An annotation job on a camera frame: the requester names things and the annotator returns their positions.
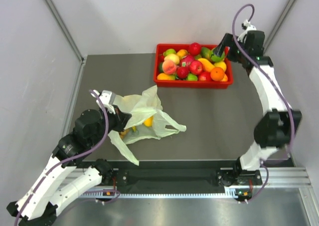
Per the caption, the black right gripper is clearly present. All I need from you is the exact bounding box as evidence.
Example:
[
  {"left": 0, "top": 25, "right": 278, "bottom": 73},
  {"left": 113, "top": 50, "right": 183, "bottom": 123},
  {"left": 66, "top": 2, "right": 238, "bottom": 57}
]
[{"left": 211, "top": 33, "right": 248, "bottom": 64}]

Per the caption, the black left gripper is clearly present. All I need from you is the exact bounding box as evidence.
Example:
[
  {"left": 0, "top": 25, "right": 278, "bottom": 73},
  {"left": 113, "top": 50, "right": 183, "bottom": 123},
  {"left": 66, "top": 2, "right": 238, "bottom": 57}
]
[{"left": 89, "top": 104, "right": 132, "bottom": 146}]

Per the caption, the green striped melon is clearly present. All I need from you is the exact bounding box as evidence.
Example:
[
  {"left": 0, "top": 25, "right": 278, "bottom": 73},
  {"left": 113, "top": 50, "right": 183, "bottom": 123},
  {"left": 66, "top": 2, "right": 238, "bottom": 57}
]
[{"left": 209, "top": 47, "right": 225, "bottom": 62}]

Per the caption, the pale green plastic bag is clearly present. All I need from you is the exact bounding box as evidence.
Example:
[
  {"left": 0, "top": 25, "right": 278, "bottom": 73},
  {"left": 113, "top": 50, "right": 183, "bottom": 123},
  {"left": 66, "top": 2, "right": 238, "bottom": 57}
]
[{"left": 108, "top": 85, "right": 186, "bottom": 166}]

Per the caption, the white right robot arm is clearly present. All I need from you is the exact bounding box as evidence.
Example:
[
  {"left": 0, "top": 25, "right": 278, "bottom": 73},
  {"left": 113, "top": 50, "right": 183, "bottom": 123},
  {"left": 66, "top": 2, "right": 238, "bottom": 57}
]
[{"left": 213, "top": 30, "right": 302, "bottom": 184}]

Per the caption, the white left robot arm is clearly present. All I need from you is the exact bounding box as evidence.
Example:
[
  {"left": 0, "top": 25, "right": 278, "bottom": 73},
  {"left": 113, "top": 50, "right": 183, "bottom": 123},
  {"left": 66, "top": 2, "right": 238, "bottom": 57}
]
[{"left": 6, "top": 106, "right": 132, "bottom": 226}]

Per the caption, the orange fruit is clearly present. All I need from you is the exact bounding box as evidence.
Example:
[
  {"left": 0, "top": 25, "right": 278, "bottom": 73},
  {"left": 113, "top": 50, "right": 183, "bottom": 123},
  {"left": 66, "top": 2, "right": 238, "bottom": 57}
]
[{"left": 210, "top": 67, "right": 225, "bottom": 81}]

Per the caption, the green fruit front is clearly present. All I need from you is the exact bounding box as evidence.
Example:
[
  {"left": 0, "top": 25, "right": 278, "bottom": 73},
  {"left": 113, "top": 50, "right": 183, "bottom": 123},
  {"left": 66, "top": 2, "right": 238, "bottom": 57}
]
[{"left": 186, "top": 73, "right": 198, "bottom": 81}]

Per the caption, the dark red fruit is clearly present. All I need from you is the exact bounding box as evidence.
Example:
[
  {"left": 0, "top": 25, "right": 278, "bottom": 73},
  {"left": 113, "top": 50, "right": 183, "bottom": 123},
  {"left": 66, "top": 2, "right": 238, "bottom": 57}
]
[{"left": 176, "top": 66, "right": 189, "bottom": 80}]

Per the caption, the yellow pear inside bag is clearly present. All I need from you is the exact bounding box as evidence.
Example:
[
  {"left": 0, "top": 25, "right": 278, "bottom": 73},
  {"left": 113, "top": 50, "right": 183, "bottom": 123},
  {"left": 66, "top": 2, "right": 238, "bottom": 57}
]
[{"left": 143, "top": 116, "right": 153, "bottom": 127}]

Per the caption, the red plastic fruit tray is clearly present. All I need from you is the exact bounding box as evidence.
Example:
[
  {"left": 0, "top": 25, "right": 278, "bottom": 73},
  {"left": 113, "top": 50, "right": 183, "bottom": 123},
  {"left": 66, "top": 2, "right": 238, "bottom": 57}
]
[{"left": 154, "top": 43, "right": 234, "bottom": 89}]

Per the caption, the orange yellow mango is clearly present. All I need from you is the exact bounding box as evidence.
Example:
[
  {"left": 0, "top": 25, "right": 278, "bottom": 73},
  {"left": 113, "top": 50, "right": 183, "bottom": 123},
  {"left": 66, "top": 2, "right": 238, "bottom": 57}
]
[{"left": 198, "top": 58, "right": 215, "bottom": 72}]

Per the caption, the red apple on top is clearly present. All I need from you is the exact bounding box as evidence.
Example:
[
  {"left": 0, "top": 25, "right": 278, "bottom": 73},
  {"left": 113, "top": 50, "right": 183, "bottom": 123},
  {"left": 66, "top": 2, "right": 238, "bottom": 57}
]
[{"left": 188, "top": 42, "right": 201, "bottom": 56}]

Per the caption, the red apple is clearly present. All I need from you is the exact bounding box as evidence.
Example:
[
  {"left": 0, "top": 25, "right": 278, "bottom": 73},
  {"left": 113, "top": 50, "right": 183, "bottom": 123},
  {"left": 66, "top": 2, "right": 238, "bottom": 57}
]
[
  {"left": 189, "top": 60, "right": 203, "bottom": 75},
  {"left": 188, "top": 42, "right": 201, "bottom": 56},
  {"left": 198, "top": 71, "right": 212, "bottom": 82}
]

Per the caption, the red apple centre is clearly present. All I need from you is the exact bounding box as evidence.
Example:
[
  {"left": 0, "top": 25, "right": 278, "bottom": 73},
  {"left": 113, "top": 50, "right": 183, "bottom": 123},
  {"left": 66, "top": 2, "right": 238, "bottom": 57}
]
[{"left": 189, "top": 60, "right": 203, "bottom": 75}]

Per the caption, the red apple front right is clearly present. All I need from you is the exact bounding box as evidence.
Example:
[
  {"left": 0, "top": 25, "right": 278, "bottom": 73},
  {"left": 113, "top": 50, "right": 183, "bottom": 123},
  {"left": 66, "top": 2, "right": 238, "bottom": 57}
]
[{"left": 198, "top": 71, "right": 212, "bottom": 82}]

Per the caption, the brown longan cluster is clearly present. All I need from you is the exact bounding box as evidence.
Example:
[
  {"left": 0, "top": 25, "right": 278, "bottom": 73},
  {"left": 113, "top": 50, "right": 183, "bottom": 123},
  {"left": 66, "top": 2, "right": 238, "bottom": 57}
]
[{"left": 119, "top": 129, "right": 130, "bottom": 139}]

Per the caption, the pink peach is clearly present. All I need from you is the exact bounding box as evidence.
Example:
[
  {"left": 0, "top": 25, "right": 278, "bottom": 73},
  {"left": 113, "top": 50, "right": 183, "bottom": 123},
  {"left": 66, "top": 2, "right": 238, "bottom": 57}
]
[{"left": 162, "top": 60, "right": 177, "bottom": 75}]

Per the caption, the dark green avocado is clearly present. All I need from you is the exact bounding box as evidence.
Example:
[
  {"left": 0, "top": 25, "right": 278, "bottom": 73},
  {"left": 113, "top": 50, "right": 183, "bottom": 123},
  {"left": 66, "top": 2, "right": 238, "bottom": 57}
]
[{"left": 158, "top": 62, "right": 164, "bottom": 73}]

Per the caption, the yellow mango front left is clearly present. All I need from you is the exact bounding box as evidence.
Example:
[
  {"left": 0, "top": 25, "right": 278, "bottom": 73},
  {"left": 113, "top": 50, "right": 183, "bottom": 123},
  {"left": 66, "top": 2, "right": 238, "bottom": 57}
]
[{"left": 157, "top": 73, "right": 175, "bottom": 81}]

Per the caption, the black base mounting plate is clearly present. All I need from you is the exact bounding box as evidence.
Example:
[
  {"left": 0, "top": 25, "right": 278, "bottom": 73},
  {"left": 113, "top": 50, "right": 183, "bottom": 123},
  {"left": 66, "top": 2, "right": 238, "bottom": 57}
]
[{"left": 99, "top": 160, "right": 275, "bottom": 194}]

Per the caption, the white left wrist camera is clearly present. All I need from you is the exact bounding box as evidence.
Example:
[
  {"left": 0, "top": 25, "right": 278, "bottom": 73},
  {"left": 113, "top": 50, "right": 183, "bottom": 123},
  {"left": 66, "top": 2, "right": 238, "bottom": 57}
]
[{"left": 97, "top": 90, "right": 116, "bottom": 114}]

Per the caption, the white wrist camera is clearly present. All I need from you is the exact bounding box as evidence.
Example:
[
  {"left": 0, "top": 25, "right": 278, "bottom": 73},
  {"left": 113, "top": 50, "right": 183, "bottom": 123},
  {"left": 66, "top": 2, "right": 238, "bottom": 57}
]
[
  {"left": 97, "top": 90, "right": 116, "bottom": 114},
  {"left": 237, "top": 19, "right": 257, "bottom": 43}
]

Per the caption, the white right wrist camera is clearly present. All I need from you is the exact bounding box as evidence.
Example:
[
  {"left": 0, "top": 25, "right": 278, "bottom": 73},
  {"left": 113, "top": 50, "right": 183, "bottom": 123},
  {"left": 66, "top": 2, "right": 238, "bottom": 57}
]
[{"left": 237, "top": 19, "right": 257, "bottom": 43}]

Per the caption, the slotted cable duct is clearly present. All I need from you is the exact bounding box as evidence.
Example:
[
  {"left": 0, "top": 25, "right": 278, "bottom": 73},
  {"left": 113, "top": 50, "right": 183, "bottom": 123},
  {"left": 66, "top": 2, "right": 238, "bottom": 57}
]
[{"left": 80, "top": 188, "right": 251, "bottom": 200}]

